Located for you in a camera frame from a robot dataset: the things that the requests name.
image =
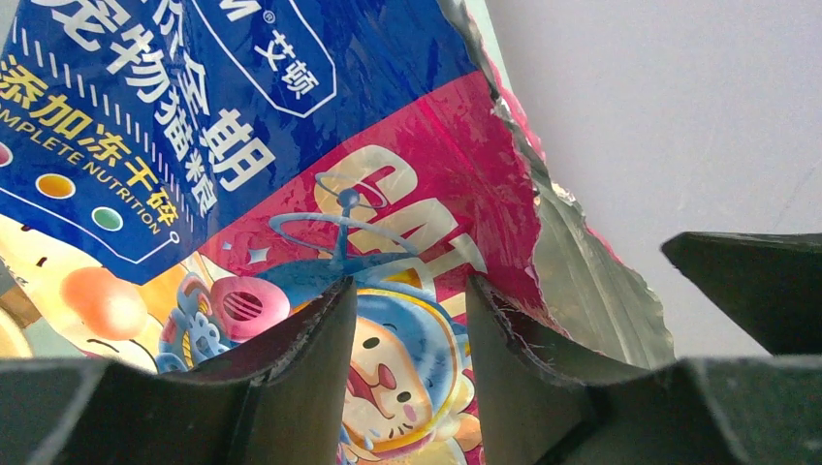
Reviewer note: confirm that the wooden bowl stand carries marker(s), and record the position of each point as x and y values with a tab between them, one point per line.
19	307

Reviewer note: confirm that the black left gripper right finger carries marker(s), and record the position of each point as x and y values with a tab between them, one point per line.
545	399

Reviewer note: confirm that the pink blue cat food bag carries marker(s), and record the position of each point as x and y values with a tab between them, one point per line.
178	177

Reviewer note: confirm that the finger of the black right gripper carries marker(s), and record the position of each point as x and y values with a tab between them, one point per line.
767	284

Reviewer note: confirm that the cream cat-shaped pet bowl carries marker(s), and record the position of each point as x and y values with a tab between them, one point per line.
13	343

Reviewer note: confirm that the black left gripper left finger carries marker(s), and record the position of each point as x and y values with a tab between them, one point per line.
275	399

